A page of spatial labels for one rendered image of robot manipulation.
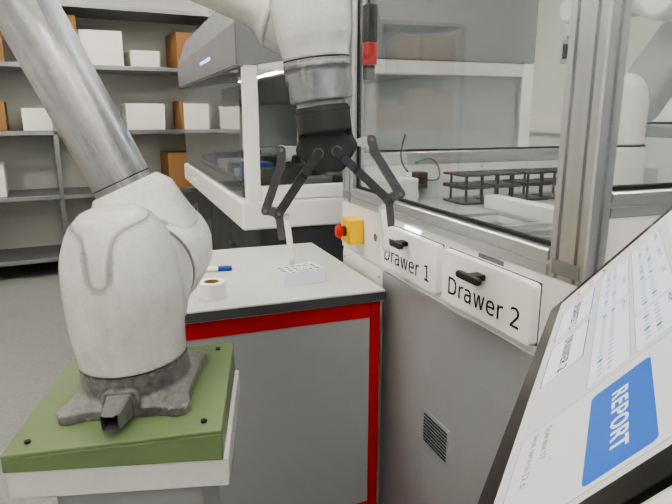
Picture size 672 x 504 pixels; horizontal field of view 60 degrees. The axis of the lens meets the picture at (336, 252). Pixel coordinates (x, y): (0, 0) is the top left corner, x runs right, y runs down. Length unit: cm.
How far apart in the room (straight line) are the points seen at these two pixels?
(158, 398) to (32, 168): 454
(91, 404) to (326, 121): 50
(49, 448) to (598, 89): 88
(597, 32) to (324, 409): 110
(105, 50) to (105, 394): 416
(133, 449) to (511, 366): 67
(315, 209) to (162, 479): 146
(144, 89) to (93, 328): 461
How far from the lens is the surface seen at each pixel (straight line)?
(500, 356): 116
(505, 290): 108
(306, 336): 149
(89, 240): 83
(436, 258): 128
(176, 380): 89
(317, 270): 157
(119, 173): 101
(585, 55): 96
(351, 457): 170
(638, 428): 32
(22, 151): 532
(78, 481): 87
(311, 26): 77
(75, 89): 103
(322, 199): 215
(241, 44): 207
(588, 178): 94
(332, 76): 78
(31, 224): 538
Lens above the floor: 120
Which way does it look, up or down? 13 degrees down
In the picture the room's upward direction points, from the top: straight up
